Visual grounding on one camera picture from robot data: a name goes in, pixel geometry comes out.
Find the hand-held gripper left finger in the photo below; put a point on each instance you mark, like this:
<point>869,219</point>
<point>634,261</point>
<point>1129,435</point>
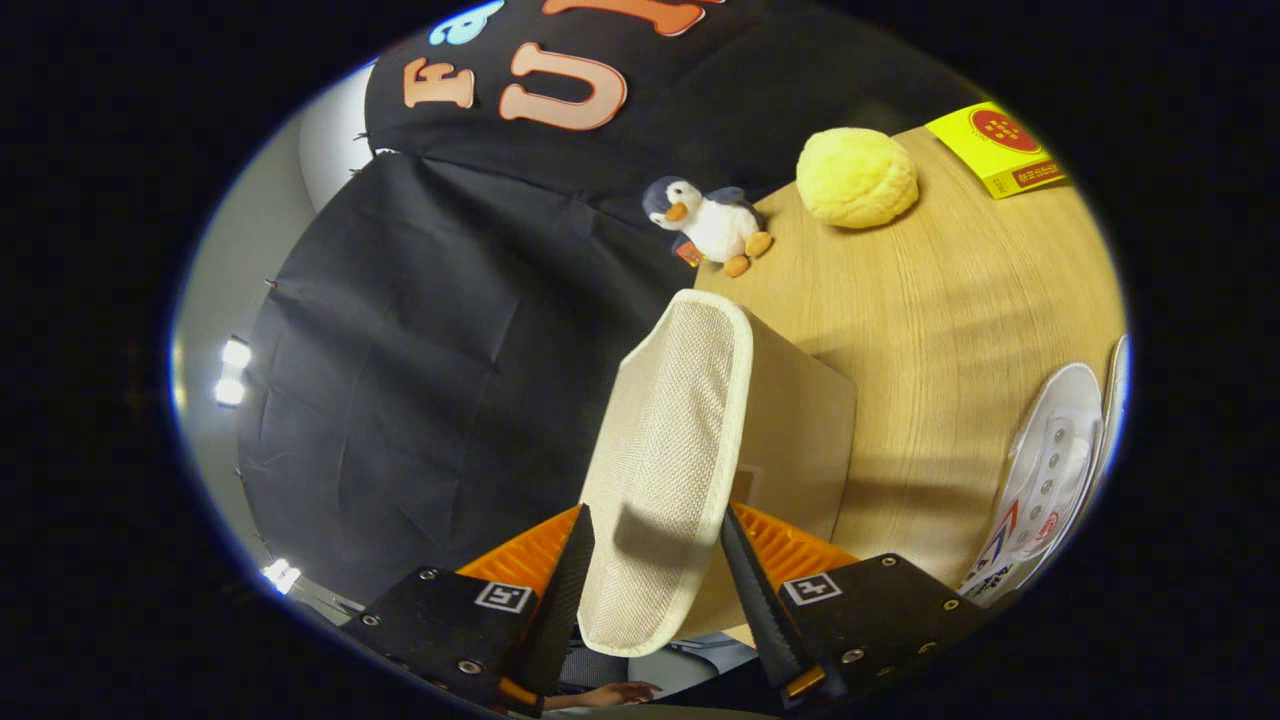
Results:
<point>565,600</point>

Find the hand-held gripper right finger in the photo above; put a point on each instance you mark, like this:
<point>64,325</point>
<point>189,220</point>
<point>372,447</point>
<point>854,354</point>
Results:
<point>755,600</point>

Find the beige fabric storage box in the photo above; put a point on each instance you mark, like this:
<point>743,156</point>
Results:
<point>670,440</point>

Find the white canvas shoe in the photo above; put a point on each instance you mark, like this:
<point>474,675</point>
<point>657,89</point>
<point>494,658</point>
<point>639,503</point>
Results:
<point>1045,480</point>
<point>1118,400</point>

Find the ceiling light strip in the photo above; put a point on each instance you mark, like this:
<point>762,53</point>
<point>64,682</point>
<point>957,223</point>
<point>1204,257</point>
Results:
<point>235,370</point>
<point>282,575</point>

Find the plush penguin toy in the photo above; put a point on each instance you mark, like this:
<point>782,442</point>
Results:
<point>718,225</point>

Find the yellow plush bun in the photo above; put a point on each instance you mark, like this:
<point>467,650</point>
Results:
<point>857,178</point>

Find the yellow book with red circle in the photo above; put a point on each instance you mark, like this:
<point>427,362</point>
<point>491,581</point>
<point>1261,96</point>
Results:
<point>995,145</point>

